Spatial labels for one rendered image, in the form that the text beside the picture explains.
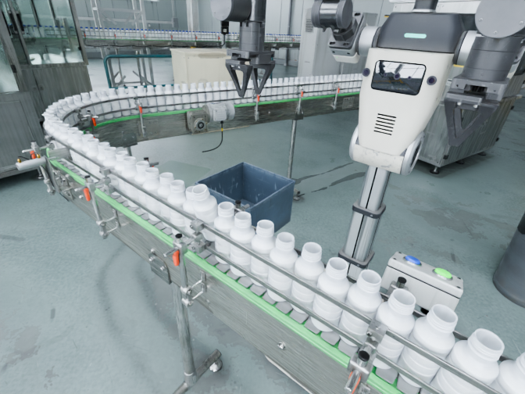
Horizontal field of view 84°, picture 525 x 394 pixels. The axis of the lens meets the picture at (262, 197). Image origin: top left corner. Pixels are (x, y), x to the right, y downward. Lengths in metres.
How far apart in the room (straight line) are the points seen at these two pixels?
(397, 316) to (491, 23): 0.43
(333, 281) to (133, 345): 1.50
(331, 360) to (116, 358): 1.41
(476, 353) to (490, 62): 0.41
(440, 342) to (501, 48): 0.43
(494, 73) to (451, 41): 0.54
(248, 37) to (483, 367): 0.72
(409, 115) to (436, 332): 0.65
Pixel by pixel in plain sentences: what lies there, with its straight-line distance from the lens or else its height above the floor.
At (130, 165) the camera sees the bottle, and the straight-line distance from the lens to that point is 0.99.
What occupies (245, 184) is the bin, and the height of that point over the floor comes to 0.83.
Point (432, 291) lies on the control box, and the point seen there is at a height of 1.10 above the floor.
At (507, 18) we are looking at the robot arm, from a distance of 0.48.
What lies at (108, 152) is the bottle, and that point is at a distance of 1.09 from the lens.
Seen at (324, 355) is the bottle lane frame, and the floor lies 0.97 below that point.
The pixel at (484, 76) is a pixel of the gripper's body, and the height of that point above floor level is 1.49.
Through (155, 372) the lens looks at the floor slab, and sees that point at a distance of 1.81.
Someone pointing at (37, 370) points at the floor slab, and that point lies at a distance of 2.04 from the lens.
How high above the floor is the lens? 1.54
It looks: 30 degrees down
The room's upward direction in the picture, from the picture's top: 3 degrees clockwise
